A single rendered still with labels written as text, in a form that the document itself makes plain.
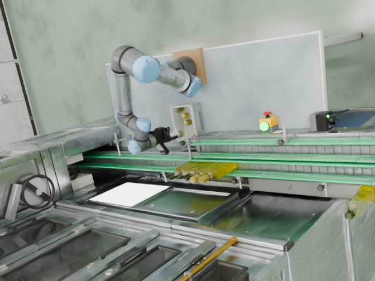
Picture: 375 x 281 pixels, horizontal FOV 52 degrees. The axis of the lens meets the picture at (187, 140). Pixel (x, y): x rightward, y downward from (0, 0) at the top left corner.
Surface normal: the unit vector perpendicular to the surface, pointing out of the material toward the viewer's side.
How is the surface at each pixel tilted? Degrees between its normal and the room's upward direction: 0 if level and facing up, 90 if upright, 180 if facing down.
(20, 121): 90
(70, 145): 90
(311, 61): 0
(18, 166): 90
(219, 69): 0
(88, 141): 90
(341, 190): 0
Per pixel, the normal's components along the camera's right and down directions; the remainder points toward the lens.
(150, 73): 0.68, 0.48
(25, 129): 0.75, 0.00
